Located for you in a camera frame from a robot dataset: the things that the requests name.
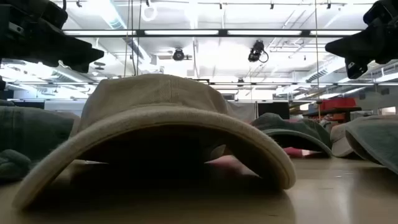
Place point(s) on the round black ceiling camera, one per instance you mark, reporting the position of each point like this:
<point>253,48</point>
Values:
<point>178,55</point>

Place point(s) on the dark green baseball cap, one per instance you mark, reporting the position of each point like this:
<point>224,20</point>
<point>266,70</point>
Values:
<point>289,124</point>
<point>34,133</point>
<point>376,137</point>

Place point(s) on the beige baseball cap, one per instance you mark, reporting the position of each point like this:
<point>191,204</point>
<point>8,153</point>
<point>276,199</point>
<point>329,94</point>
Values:
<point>339,141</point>
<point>155,96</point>

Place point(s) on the black overhead frame bar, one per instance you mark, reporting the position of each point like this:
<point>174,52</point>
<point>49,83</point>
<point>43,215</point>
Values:
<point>222,32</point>

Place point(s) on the red storage crates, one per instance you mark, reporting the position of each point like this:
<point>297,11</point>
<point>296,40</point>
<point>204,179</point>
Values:
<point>339,103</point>

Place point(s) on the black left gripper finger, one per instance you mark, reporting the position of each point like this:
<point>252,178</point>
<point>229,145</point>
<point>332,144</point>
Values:
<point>85,53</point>
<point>80,67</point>

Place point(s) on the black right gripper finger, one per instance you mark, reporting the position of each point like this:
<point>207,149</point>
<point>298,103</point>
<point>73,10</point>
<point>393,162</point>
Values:
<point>357,68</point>
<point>351,47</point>

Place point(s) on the red plastic bin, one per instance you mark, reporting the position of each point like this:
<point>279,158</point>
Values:
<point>300,152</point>

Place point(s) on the black background screen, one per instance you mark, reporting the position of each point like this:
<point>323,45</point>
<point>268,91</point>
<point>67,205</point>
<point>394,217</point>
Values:
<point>273,109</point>

